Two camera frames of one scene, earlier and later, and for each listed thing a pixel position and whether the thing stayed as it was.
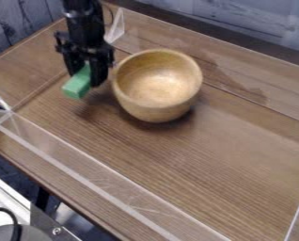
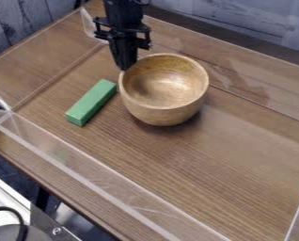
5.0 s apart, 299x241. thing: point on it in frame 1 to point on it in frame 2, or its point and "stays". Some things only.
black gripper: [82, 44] to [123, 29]
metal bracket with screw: [45, 224] stays
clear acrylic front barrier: [83, 185] stays
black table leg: [42, 199] stays
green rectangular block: [79, 83] to [90, 102]
